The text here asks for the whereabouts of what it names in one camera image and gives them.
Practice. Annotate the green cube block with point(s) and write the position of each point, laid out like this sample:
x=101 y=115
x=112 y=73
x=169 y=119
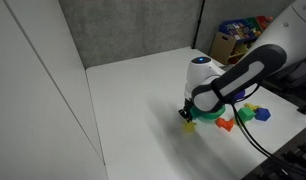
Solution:
x=246 y=114

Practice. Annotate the colourful toy storage box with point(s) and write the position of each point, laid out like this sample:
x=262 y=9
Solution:
x=235 y=37

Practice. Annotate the purple gear-shaped block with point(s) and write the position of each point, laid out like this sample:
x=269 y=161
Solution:
x=239 y=95

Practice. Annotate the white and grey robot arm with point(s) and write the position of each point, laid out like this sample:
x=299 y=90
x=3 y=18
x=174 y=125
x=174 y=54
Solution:
x=281 y=45

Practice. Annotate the green plastic bowl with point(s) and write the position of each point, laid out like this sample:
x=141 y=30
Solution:
x=203 y=116

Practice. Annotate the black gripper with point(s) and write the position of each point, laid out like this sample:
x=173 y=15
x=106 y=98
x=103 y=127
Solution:
x=185 y=111

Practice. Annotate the yellow cross-shaped block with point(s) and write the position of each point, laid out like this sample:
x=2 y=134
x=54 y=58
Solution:
x=251 y=106

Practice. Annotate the black equipment at table edge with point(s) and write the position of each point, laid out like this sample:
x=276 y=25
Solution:
x=293 y=153

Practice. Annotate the orange-red shaped block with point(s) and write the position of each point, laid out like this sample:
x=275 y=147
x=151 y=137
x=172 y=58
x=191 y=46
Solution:
x=222 y=123

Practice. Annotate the yellow star-shaped block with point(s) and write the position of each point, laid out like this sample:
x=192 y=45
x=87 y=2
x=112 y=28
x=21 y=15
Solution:
x=189 y=127

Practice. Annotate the blue cube block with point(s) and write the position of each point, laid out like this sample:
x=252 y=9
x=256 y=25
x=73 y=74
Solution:
x=262 y=114

